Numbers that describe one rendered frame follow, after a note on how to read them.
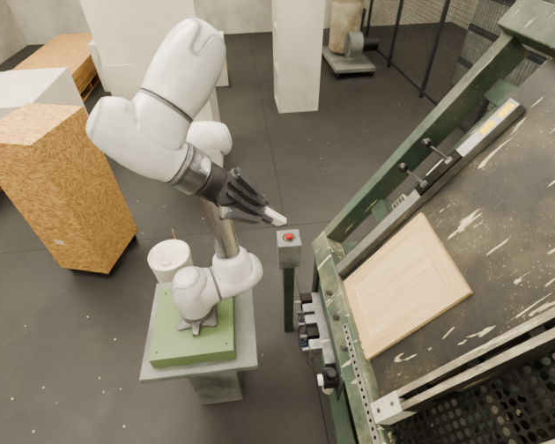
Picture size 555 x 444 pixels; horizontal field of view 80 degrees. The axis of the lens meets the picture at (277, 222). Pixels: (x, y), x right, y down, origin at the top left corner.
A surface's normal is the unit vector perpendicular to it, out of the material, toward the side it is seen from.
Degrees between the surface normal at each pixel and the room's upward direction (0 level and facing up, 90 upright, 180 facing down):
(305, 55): 90
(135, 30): 90
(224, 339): 1
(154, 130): 64
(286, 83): 90
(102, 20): 90
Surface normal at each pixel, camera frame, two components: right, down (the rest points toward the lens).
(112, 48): 0.11, 0.69
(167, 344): -0.04, -0.71
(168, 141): 0.69, 0.19
